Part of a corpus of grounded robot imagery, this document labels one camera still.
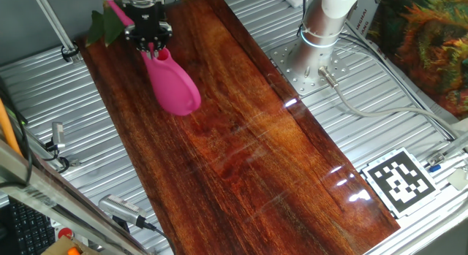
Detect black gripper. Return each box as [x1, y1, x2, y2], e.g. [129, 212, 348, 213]
[123, 0, 173, 61]

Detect pink plastic watering can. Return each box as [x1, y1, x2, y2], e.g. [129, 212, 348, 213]
[105, 0, 202, 117]

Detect potted green leafy plant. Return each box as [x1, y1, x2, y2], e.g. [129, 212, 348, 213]
[86, 0, 127, 47]

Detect aluminium profile strut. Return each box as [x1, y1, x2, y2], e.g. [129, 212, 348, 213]
[437, 129, 468, 161]
[31, 0, 83, 64]

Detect glossy wood grain board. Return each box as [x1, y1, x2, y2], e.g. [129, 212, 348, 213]
[75, 0, 401, 255]

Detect orange pole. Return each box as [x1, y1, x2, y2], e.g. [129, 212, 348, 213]
[0, 97, 23, 157]

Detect white printed carton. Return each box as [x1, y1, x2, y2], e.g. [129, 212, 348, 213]
[345, 0, 385, 58]

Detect grey box with red button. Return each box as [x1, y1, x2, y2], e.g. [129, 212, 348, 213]
[50, 220, 76, 241]

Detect black keyboard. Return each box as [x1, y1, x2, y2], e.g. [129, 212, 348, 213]
[9, 199, 56, 255]

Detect brown cardboard box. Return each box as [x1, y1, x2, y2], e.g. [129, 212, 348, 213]
[40, 235, 99, 255]

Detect colourful painted poster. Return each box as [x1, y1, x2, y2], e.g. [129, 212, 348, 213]
[365, 0, 468, 121]

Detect black white fiducial marker board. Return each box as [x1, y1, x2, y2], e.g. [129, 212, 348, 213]
[360, 147, 442, 219]

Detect small white plate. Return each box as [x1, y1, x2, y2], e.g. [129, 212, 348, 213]
[446, 167, 468, 192]

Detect small silver camera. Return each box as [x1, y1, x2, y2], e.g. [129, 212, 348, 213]
[50, 121, 67, 152]

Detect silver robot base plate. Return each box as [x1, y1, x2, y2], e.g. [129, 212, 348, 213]
[268, 39, 348, 97]

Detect black arm base cables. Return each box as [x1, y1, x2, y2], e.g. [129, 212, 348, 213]
[299, 0, 309, 39]

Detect black looping cable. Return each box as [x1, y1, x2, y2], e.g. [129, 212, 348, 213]
[0, 75, 34, 189]

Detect silver ribbed depth camera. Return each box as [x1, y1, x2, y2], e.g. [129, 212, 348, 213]
[98, 194, 147, 227]

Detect black camera cable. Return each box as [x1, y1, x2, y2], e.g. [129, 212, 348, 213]
[137, 216, 176, 255]

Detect thick grey base cable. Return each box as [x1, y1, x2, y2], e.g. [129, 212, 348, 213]
[317, 66, 468, 139]

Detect thin cables beside poster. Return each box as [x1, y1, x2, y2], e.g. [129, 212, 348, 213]
[338, 23, 456, 141]

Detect small metal corner bracket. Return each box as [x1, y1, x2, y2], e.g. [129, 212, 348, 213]
[426, 151, 445, 167]

